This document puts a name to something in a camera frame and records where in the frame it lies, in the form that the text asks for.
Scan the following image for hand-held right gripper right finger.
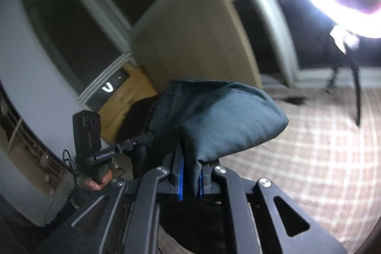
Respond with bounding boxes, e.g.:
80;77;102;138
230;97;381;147
198;160;350;254

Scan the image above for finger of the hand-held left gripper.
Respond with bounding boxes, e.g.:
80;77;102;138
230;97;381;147
119;132;155;153

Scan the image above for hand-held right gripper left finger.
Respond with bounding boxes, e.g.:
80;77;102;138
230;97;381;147
36;138;186;254

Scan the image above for dark grey pants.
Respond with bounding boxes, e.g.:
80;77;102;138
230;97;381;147
131;80;290;198

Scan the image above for person's left hand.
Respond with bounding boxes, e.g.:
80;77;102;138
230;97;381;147
82;169;115;192

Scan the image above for black garment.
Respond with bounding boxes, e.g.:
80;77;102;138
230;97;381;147
115;95;161;153

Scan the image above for yellow cardboard box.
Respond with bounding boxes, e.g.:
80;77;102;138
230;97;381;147
98;62;159;145

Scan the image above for plaid blanket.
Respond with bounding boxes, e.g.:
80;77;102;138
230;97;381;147
158;84;381;253

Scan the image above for white framed window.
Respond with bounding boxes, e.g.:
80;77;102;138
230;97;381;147
232;0;381;91
18;0;140;112

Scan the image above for wooden board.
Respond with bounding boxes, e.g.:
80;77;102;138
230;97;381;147
131;0;263;91

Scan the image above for black tripod stand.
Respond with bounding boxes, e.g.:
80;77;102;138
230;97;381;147
324;59;363;127

